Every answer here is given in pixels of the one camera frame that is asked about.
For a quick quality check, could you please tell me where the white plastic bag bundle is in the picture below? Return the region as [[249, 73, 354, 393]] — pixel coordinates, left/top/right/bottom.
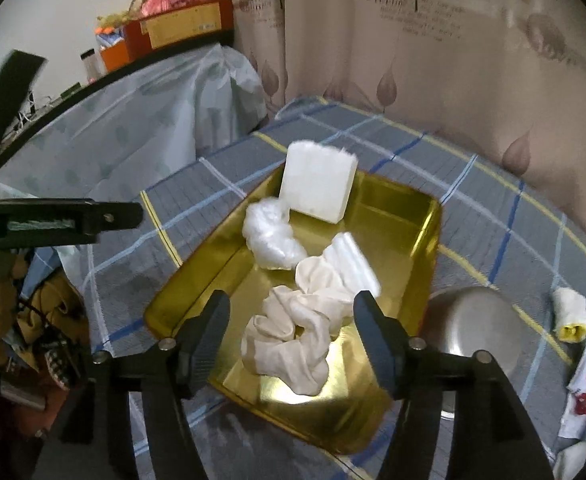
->
[[242, 199, 310, 270]]

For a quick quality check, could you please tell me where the brown plush toy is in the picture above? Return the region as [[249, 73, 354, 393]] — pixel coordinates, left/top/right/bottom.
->
[[23, 265, 91, 391]]

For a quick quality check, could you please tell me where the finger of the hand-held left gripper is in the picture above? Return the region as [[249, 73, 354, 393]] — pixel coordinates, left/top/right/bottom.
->
[[0, 51, 48, 203], [0, 200, 144, 250]]

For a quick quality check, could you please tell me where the pink plastic bag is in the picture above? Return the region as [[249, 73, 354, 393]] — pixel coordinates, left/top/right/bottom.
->
[[140, 0, 214, 18]]

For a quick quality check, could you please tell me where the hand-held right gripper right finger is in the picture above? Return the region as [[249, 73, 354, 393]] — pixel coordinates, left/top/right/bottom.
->
[[354, 290, 558, 480]]

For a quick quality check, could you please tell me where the yellow cardboard box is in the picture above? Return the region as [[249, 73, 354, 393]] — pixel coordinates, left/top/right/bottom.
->
[[138, 0, 236, 51]]

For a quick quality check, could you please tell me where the steel bowl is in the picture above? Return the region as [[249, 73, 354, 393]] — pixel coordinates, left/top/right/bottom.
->
[[420, 287, 521, 421]]

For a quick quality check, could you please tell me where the beige leaf print curtain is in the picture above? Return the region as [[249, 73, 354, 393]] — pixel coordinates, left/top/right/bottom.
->
[[233, 0, 586, 261]]

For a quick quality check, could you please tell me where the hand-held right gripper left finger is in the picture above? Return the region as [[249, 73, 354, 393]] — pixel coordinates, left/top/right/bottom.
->
[[48, 290, 231, 480]]

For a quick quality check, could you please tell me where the gold tin box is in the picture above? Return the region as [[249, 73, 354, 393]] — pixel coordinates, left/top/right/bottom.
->
[[144, 169, 444, 456]]

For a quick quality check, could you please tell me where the pale plastic cover sheet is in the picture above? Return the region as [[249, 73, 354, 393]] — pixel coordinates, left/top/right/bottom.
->
[[0, 42, 268, 261]]

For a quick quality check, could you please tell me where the orange cardboard box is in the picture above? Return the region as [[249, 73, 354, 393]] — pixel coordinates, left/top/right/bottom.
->
[[98, 20, 154, 73]]

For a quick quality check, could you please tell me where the clear white cloth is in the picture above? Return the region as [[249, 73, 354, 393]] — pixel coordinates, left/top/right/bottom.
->
[[320, 232, 382, 301]]

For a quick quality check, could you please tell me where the white fleece roll yellow inside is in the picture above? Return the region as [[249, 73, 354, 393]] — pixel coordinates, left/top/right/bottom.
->
[[552, 287, 586, 343]]

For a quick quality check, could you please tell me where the clear bottle black cap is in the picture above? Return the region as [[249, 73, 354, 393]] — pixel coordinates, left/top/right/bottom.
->
[[80, 49, 106, 83]]

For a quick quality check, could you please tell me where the white tissue stack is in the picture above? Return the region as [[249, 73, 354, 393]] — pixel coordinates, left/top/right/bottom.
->
[[279, 140, 358, 223]]

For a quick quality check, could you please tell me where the cream cloth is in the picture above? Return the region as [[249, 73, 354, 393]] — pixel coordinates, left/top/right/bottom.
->
[[240, 256, 358, 397]]

